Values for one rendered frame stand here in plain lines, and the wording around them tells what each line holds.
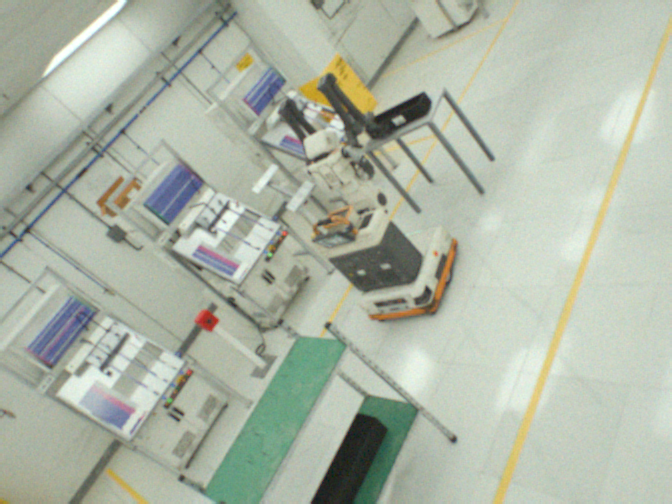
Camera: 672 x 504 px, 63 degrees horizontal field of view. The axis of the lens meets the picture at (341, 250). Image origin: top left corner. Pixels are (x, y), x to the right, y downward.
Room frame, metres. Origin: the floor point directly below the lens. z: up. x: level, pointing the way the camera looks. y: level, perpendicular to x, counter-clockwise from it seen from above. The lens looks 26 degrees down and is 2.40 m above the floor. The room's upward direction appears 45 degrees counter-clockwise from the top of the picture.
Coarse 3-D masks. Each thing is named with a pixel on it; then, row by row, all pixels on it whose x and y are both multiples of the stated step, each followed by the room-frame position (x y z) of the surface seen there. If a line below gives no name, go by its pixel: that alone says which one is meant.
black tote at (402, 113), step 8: (416, 96) 4.10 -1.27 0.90; (424, 96) 4.01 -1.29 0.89; (400, 104) 4.23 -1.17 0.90; (408, 104) 4.18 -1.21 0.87; (416, 104) 3.94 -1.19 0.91; (424, 104) 3.97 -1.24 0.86; (384, 112) 4.37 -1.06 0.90; (392, 112) 4.32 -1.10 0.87; (400, 112) 4.07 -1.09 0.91; (408, 112) 4.02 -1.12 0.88; (416, 112) 3.97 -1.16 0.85; (424, 112) 3.93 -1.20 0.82; (376, 120) 4.46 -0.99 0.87; (384, 120) 4.20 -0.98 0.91; (392, 120) 4.15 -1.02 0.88; (400, 120) 4.10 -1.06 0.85; (408, 120) 4.06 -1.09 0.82; (384, 128) 4.24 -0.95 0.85; (392, 128) 4.19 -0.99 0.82
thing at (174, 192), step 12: (180, 168) 5.07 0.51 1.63; (168, 180) 4.99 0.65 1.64; (180, 180) 5.03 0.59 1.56; (192, 180) 5.07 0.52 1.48; (156, 192) 4.94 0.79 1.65; (168, 192) 4.95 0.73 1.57; (180, 192) 4.99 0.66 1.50; (192, 192) 5.03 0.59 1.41; (144, 204) 4.89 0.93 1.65; (156, 204) 4.88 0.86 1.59; (168, 204) 4.91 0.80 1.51; (180, 204) 4.95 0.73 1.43; (156, 216) 4.92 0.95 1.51; (168, 216) 4.87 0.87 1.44
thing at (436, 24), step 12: (408, 0) 7.64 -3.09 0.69; (420, 0) 7.48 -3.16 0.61; (432, 0) 7.34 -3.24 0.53; (444, 0) 7.21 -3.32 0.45; (456, 0) 7.09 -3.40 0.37; (468, 0) 6.90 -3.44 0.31; (480, 0) 7.31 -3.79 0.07; (420, 12) 7.58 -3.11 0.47; (432, 12) 7.44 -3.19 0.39; (444, 12) 7.25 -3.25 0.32; (456, 12) 7.16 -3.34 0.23; (468, 12) 7.13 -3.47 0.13; (432, 24) 7.54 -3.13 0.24; (444, 24) 7.39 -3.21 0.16; (456, 24) 7.25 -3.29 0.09; (432, 36) 7.64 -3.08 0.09
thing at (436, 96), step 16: (432, 96) 4.11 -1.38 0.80; (448, 96) 4.07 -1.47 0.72; (432, 112) 3.88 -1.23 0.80; (400, 128) 4.11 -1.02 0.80; (416, 128) 3.91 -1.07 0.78; (432, 128) 3.82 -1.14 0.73; (368, 144) 4.37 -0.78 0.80; (400, 144) 4.59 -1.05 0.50; (448, 144) 3.82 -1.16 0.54; (480, 144) 4.08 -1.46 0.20; (416, 160) 4.59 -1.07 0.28; (400, 192) 4.34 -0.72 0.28; (480, 192) 3.83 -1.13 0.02; (416, 208) 4.33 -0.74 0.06
